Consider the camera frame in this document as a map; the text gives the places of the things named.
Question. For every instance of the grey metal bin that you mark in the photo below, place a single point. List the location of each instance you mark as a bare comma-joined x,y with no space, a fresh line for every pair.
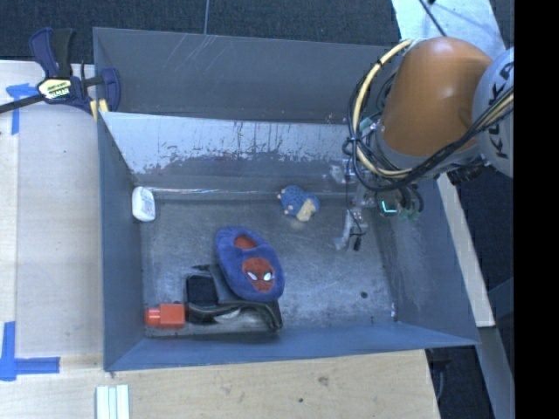
332,277

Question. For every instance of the small white bottle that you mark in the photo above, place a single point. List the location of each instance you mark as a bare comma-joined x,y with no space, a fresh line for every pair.
143,204

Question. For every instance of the blue slipper with red mask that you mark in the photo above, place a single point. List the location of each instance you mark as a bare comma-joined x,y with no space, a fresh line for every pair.
251,269

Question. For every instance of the orange-red capped block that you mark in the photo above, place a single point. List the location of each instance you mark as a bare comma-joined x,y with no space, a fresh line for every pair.
166,316

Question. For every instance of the black rectangular pouch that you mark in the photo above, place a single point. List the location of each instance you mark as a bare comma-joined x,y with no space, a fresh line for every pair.
202,289

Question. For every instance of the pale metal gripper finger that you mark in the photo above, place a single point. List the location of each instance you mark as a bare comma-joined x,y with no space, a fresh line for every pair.
349,229
338,173

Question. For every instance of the blue toy animal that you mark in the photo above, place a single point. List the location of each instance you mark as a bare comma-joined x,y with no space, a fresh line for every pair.
298,201

